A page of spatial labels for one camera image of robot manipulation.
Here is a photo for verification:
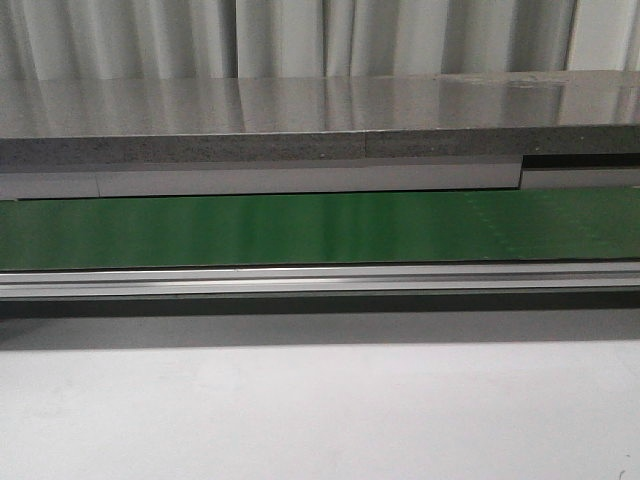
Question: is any green conveyor belt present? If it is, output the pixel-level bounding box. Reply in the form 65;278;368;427
1;187;639;271

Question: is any white pleated curtain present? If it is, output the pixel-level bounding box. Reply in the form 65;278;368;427
1;1;639;80

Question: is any grey conveyor rear rail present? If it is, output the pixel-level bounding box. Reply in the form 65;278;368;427
1;153;639;200

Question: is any aluminium conveyor front rail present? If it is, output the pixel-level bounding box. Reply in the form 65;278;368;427
1;260;639;319

